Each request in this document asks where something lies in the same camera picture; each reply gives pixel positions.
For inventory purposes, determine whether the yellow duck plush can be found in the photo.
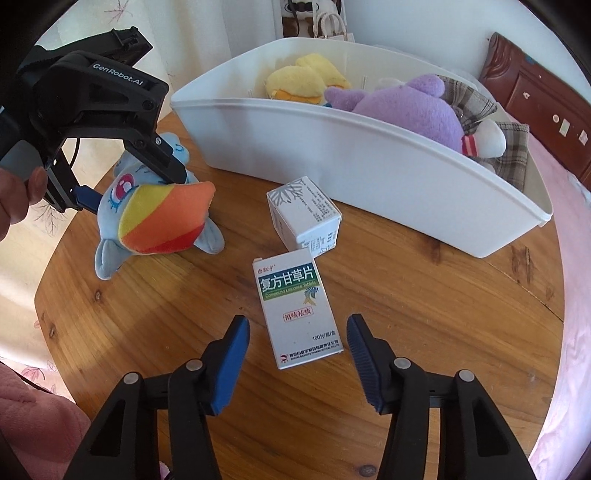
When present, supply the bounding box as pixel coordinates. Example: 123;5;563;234
264;53;352;105

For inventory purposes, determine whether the green white medicine box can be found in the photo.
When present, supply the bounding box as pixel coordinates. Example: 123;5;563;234
252;249;344;370

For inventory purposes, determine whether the purple round plush toy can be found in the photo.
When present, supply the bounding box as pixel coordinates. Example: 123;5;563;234
325;74;464;154

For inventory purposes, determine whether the grey plaid fabric bow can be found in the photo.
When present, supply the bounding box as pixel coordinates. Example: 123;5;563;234
440;75;530;192

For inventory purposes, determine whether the person's left hand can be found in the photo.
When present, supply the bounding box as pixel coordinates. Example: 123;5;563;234
0;167;48;240

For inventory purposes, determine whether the pink padded clothing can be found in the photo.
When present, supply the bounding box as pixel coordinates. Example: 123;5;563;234
1;364;169;479

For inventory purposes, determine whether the pink bed blanket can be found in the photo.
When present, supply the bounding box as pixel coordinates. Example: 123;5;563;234
528;136;590;479

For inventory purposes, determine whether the round wooden table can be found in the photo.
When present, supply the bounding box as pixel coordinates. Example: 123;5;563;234
35;148;564;479

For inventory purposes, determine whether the small white carton box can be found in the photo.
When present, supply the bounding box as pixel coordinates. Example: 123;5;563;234
266;176;342;258

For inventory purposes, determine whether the brown white plush bag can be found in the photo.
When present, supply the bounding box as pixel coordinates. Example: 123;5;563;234
280;0;344;38

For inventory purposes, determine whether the white plastic storage bin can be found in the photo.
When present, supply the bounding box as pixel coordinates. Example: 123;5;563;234
170;37;553;258

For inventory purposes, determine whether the white handbag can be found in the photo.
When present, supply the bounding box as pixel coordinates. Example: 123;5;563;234
312;12;355;42

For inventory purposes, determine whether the dark wooden headboard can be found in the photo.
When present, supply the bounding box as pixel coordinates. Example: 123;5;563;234
479;32;591;188

